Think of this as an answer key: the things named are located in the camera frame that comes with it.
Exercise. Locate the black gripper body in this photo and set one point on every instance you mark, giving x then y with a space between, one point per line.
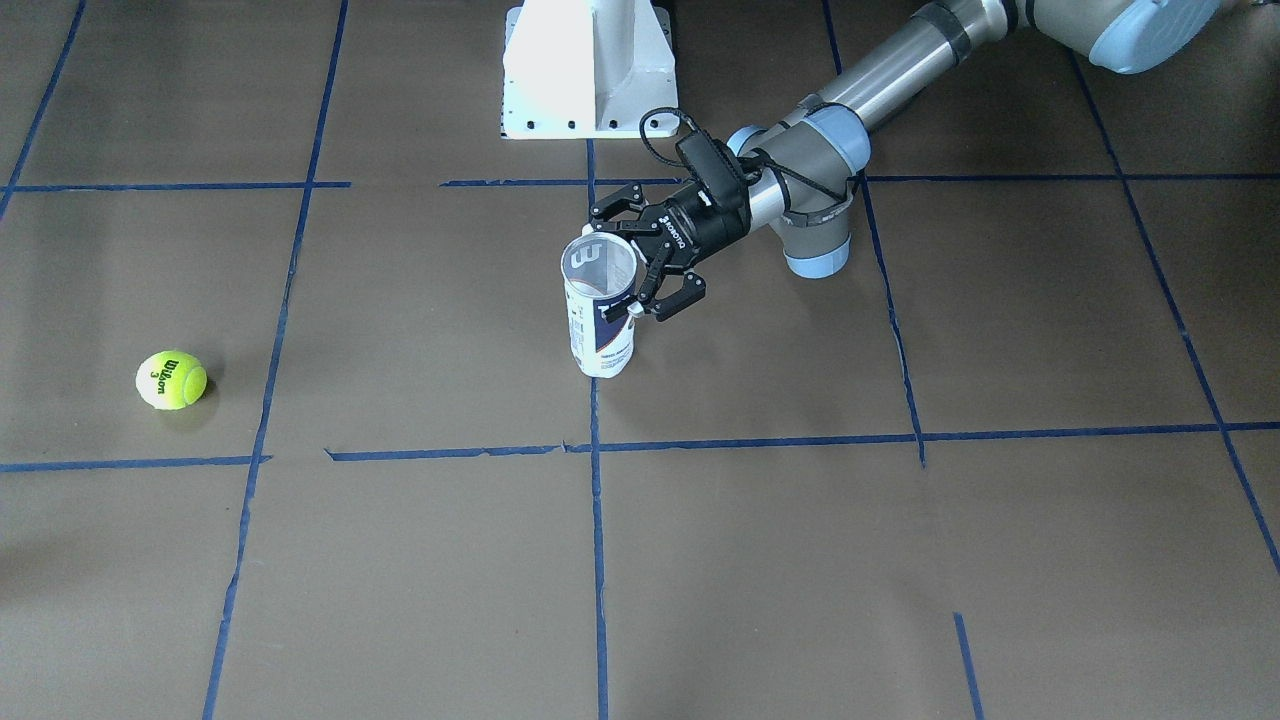
704 227

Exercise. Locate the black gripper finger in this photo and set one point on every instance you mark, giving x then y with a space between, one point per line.
620 213
692 290

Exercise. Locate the yellow tennis ball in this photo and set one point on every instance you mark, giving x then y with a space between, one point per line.
171 380

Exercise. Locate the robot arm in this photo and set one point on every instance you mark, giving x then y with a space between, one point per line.
799 175

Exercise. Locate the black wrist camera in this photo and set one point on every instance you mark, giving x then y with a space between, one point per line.
716 171

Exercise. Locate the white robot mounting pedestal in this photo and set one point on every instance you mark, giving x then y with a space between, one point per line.
588 69

